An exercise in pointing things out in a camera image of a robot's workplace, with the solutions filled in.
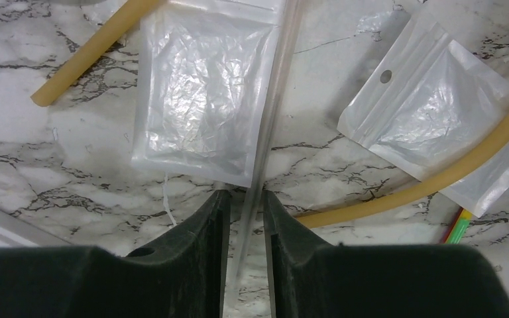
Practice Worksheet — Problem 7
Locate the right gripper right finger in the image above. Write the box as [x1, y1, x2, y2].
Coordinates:
[263, 191, 509, 317]

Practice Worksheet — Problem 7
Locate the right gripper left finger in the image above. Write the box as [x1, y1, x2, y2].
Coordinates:
[0, 190, 231, 317]

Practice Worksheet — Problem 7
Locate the green stirring stick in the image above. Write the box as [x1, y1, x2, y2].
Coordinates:
[440, 207, 473, 244]

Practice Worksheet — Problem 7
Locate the tan rubber tubing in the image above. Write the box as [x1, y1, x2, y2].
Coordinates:
[31, 0, 509, 228]

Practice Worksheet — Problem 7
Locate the clear glass funnel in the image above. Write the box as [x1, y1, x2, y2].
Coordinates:
[225, 1, 304, 307]

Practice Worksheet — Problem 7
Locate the clear zip bag right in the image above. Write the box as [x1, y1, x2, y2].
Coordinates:
[337, 9, 509, 219]

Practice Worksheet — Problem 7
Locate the clear zip bag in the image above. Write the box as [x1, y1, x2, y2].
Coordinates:
[337, 9, 509, 219]
[131, 1, 286, 187]

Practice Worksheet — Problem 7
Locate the clear zip bag left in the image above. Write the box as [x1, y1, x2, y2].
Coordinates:
[131, 1, 286, 187]

